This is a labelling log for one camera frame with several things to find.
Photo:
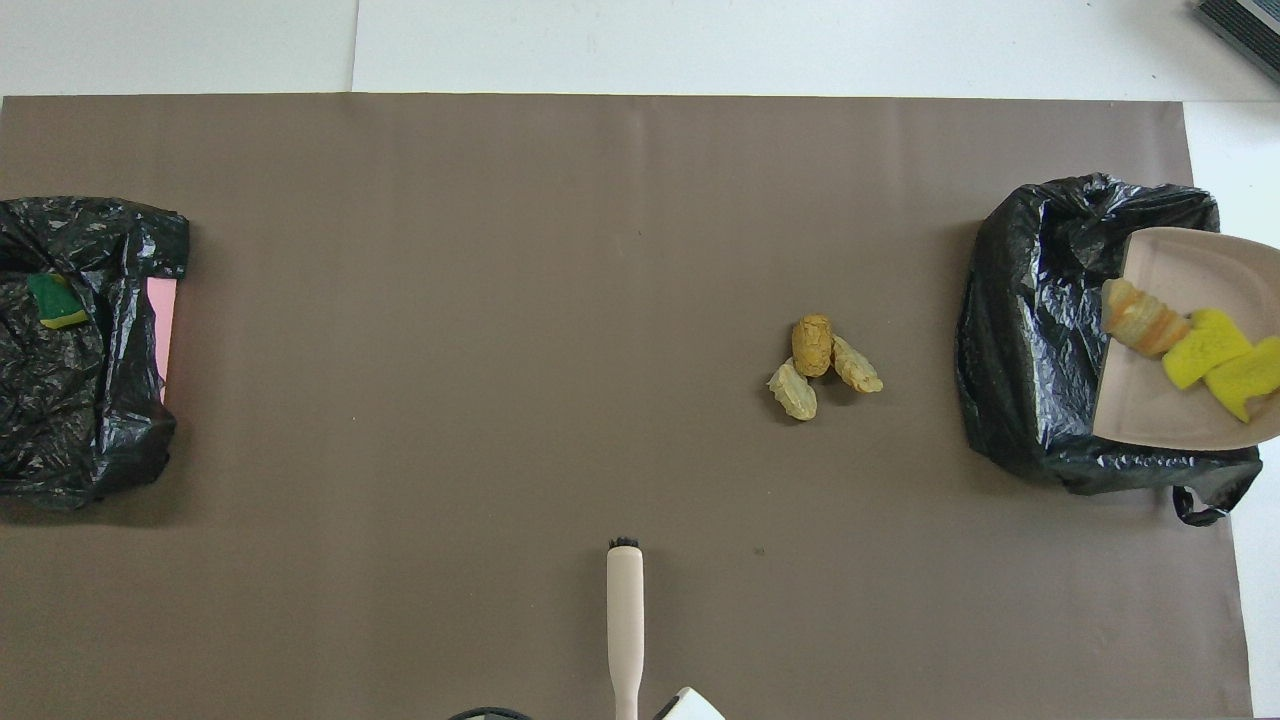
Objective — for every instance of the pale green foam piece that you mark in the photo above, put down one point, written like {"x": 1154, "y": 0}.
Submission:
{"x": 795, "y": 393}

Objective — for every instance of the brown cracked foam piece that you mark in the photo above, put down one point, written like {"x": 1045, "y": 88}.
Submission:
{"x": 812, "y": 345}

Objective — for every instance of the tan ridged foam piece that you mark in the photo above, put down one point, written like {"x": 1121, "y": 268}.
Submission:
{"x": 857, "y": 365}

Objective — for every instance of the orange striped sponge piece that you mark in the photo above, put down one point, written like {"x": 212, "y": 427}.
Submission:
{"x": 1140, "y": 318}

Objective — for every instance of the beige plastic dustpan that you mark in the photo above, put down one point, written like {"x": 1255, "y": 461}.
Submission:
{"x": 1150, "y": 405}

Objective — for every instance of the notched yellow sponge piece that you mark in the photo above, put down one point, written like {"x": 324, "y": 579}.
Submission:
{"x": 1250, "y": 380}

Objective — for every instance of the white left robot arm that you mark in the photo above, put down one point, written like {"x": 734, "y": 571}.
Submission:
{"x": 690, "y": 708}

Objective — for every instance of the black trash bag bin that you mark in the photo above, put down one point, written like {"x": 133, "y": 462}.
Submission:
{"x": 1030, "y": 330}

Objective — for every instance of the black bag bin pink box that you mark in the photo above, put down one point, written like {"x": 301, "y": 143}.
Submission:
{"x": 60, "y": 440}

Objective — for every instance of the brown paper table mat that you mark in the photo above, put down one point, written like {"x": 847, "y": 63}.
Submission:
{"x": 400, "y": 300}

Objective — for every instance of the green and yellow sponge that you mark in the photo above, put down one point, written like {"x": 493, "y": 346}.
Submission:
{"x": 55, "y": 298}

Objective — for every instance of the dark ribbed device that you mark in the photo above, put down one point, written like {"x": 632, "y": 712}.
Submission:
{"x": 1245, "y": 20}

